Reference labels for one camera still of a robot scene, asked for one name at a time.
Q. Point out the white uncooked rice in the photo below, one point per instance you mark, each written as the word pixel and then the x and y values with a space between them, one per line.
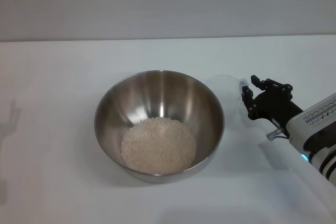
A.
pixel 157 148

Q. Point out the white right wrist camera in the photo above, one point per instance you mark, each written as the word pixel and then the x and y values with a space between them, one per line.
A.
pixel 315 119

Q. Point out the clear plastic measuring cup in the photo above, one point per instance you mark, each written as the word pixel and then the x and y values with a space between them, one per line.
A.
pixel 242 82

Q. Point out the stainless steel mixing bowl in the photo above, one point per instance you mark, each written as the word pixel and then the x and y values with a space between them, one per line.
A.
pixel 157 95

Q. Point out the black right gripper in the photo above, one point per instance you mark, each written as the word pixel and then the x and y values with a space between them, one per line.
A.
pixel 273 106

